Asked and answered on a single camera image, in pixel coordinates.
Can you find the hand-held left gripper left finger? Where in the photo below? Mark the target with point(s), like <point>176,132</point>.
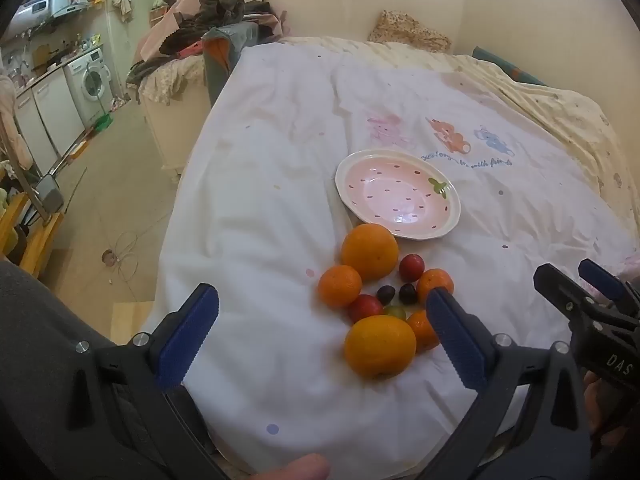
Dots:
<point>190,335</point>

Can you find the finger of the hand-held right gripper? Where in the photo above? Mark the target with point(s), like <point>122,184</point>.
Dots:
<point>602,275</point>
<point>560,285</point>

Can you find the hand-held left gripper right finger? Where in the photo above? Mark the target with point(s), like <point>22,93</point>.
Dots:
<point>455,340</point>

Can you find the small tangerine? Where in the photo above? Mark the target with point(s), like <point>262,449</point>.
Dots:
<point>438,279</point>
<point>420,331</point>
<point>340,286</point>

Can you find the large orange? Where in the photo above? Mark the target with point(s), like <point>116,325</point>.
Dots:
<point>380,346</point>
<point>370,251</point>

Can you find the red plum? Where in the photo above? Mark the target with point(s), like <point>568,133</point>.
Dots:
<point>411,266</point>
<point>365,307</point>

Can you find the pink strawberry pattern plate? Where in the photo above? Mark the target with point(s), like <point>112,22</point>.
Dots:
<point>395,195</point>

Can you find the person's right hand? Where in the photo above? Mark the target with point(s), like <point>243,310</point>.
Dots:
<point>592,402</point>

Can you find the person's left hand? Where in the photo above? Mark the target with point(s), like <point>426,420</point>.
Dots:
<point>295,467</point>

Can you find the green grape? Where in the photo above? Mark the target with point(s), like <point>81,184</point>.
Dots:
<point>396,312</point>

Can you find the dark purple grape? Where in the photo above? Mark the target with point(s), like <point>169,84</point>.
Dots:
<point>385,294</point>
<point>407,293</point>

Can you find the tape roll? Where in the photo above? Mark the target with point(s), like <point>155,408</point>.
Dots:
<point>108,258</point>

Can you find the white printed blanket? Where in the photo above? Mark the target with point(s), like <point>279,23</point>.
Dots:
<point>270,200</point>

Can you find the cream floral quilt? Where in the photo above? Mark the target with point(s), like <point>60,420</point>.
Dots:
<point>560,100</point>

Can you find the yellow wooden shelf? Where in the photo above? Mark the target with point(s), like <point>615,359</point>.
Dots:
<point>35,240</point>

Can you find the grey metal box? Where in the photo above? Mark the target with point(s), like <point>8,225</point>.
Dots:
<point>50,194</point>

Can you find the blue pillow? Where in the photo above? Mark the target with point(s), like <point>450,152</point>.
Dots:
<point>505,67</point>

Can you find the green dustpan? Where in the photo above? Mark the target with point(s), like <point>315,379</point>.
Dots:
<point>103,121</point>

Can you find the floral covered couch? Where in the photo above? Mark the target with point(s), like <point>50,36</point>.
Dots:
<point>167,90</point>

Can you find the white kitchen cabinets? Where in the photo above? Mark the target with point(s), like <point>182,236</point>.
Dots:
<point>45,110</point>

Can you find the white washing machine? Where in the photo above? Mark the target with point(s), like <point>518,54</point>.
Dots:
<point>92,77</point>

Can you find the grey cushion with orange patch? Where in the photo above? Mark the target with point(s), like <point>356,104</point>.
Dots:
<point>225,55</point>

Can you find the brown floral pillow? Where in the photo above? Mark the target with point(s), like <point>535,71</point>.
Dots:
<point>410,30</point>

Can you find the pile of clothes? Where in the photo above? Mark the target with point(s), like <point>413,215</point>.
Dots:
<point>215,15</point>

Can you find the white water heater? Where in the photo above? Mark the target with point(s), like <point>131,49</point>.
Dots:
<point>30,12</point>

